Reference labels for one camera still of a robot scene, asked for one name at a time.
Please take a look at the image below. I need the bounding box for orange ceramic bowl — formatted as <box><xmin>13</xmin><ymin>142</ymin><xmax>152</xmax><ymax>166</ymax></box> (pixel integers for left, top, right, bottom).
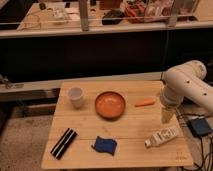
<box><xmin>95</xmin><ymin>91</ymin><xmax>126</xmax><ymax>119</ymax></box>

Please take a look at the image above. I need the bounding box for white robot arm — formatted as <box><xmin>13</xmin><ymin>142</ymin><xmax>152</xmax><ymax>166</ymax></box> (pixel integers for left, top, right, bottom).
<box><xmin>159</xmin><ymin>60</ymin><xmax>213</xmax><ymax>124</ymax></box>

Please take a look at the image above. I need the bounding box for orange carrot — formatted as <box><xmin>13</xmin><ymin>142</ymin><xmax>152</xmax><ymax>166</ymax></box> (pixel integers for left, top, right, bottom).
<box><xmin>134</xmin><ymin>99</ymin><xmax>155</xmax><ymax>107</ymax></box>

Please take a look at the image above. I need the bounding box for white plastic bottle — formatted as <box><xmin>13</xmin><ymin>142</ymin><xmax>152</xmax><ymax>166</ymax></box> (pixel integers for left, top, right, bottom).
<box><xmin>144</xmin><ymin>126</ymin><xmax>179</xmax><ymax>148</ymax></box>

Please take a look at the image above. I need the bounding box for black power box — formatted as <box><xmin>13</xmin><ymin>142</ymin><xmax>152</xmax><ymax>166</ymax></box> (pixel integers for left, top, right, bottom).
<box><xmin>187</xmin><ymin>118</ymin><xmax>213</xmax><ymax>137</ymax></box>

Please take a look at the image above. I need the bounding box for blue cloth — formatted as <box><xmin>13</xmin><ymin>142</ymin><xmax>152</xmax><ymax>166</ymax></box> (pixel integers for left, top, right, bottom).
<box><xmin>92</xmin><ymin>136</ymin><xmax>117</xmax><ymax>155</ymax></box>

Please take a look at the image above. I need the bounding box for white cup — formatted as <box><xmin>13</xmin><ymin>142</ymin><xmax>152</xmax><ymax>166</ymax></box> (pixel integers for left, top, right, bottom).
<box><xmin>68</xmin><ymin>87</ymin><xmax>83</xmax><ymax>108</ymax></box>

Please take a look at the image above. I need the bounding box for red object on shelf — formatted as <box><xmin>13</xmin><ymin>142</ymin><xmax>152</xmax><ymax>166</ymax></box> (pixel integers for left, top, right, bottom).
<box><xmin>124</xmin><ymin>4</ymin><xmax>145</xmax><ymax>23</ymax></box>

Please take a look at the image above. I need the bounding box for black striped case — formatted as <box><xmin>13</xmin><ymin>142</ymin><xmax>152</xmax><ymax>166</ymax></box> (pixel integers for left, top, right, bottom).
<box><xmin>50</xmin><ymin>128</ymin><xmax>77</xmax><ymax>160</ymax></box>

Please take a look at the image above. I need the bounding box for black bag on shelf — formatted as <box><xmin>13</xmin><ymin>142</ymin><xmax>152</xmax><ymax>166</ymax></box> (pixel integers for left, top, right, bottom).
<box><xmin>102</xmin><ymin>10</ymin><xmax>124</xmax><ymax>25</ymax></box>

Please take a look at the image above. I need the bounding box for grey metal post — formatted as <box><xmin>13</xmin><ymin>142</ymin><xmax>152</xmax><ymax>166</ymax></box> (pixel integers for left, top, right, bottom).
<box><xmin>79</xmin><ymin>0</ymin><xmax>89</xmax><ymax>31</ymax></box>

